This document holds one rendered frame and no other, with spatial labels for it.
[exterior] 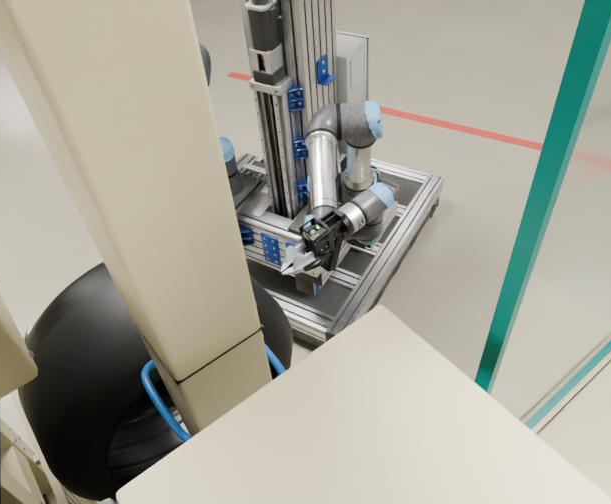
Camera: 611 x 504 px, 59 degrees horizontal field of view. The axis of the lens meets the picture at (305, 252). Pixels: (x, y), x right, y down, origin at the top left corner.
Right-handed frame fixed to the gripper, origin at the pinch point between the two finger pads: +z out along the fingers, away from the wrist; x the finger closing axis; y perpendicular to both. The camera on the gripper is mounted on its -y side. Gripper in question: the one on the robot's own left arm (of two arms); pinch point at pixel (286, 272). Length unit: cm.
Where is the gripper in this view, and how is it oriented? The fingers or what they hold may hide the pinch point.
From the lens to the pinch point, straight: 138.1
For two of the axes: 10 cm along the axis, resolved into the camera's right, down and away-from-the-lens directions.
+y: -1.8, -6.4, -7.5
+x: 6.2, 5.2, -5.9
